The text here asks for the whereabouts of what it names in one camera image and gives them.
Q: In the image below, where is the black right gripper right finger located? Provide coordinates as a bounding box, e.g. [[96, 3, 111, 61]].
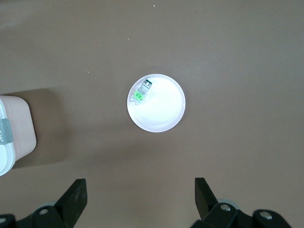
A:
[[192, 177, 295, 228]]

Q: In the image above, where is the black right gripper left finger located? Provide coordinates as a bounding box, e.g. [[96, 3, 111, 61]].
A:
[[0, 178, 89, 228]]

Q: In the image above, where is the white lidded storage box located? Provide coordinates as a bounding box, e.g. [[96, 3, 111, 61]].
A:
[[0, 95, 37, 177]]

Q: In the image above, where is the pink round plate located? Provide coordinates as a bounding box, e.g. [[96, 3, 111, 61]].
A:
[[126, 74, 186, 133]]

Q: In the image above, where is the green push-button switch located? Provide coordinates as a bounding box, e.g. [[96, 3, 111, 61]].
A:
[[130, 79, 153, 106]]

